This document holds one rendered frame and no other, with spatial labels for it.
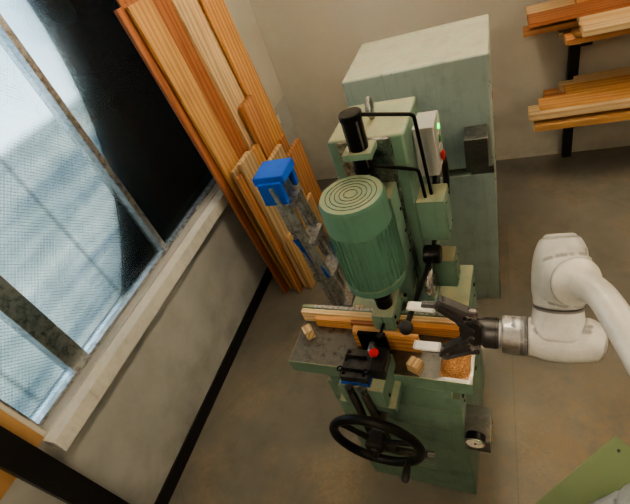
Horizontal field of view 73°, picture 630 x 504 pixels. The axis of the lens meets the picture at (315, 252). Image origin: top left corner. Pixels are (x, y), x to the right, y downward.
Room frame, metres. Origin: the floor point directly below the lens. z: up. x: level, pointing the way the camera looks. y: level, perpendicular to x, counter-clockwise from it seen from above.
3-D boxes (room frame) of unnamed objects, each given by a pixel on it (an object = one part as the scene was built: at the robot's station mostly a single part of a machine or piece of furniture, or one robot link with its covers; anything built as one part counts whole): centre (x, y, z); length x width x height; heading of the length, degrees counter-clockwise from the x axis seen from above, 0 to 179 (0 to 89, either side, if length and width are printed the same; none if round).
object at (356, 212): (0.90, -0.14, 1.32); 0.18 x 0.18 x 0.31
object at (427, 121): (1.08, -0.43, 1.40); 0.10 x 0.06 x 0.16; 146
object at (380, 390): (0.76, 0.00, 0.91); 0.15 x 0.14 x 0.09; 56
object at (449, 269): (0.96, -0.37, 1.02); 0.09 x 0.07 x 0.12; 56
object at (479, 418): (0.63, -0.28, 0.58); 0.12 x 0.08 x 0.08; 146
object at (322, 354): (0.83, -0.05, 0.87); 0.61 x 0.30 x 0.06; 56
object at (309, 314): (0.93, -0.12, 0.92); 0.60 x 0.02 x 0.05; 56
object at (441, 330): (0.88, -0.17, 0.92); 0.62 x 0.02 x 0.04; 56
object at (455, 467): (1.00, -0.20, 0.36); 0.58 x 0.45 x 0.71; 146
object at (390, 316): (0.91, -0.15, 0.99); 0.14 x 0.07 x 0.09; 146
